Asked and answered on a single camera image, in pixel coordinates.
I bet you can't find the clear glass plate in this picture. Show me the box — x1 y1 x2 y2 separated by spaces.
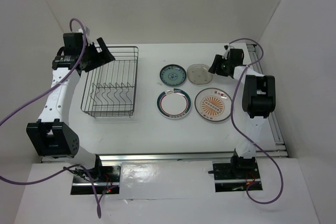
187 64 213 85

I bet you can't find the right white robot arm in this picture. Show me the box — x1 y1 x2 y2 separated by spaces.
208 45 276 179

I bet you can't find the aluminium frame rail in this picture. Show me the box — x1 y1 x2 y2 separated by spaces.
40 43 289 162

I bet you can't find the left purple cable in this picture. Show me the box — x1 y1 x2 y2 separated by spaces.
0 18 103 219

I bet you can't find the orange sunburst plate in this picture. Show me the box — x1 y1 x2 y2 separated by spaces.
194 88 232 123

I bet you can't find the grey wire dish rack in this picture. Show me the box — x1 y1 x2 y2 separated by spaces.
81 46 139 118

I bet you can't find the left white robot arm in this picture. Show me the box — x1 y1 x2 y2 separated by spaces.
26 33 115 182

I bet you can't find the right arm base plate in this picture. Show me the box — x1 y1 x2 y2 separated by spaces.
208 163 263 193

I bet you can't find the blue patterned plate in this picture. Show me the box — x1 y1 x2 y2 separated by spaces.
159 64 187 87

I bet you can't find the green red rimmed plate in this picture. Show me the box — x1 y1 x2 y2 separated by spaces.
156 88 192 120

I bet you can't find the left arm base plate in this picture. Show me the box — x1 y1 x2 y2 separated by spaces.
70 165 121 195

